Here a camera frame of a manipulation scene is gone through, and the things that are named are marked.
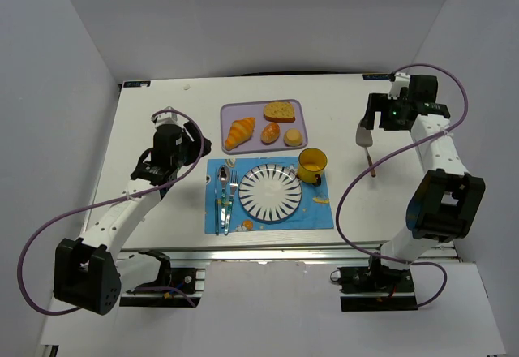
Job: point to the right blue table label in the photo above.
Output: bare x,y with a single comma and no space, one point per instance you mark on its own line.
375,76

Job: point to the metal spatula with wooden handle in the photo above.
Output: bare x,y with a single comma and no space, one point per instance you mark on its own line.
364,140

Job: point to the metal spoon teal handle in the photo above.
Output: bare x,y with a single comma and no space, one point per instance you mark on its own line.
223,176

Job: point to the blue printed placemat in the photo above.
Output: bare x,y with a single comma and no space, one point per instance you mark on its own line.
314,212

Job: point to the small oval bread roll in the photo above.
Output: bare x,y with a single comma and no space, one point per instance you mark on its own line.
270,133

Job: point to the orange croissant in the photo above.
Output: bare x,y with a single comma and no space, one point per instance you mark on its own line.
240,131

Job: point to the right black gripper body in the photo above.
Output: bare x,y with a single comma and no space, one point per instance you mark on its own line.
373,108

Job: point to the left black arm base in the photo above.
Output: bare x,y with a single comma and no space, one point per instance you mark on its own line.
150,279

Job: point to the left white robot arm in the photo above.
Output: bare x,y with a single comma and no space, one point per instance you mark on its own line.
88,273

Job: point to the round pale bun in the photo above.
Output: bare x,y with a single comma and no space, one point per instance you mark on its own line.
293,137

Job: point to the metal fork teal handle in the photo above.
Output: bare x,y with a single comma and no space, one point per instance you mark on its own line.
234,183

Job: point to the toast bread slice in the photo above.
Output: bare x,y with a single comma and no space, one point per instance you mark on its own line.
279,112

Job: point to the blue table label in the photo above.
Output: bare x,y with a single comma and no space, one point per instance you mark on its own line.
137,84
375,76

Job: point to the left blue table label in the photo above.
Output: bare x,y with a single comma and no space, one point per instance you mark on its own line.
137,84

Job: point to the white plate with blue stripes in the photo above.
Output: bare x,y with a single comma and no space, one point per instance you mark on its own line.
270,193

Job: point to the yellow enamel mug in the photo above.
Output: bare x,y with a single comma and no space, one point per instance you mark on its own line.
311,165

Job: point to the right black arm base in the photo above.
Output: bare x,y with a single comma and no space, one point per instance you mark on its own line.
372,289

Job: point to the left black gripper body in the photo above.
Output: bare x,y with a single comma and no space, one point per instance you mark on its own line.
195,140

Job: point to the metal knife teal handle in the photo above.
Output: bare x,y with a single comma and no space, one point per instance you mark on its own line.
216,204

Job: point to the lilac plastic tray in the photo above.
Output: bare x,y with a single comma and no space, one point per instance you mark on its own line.
255,109

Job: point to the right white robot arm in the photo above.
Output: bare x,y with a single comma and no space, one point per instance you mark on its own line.
445,203

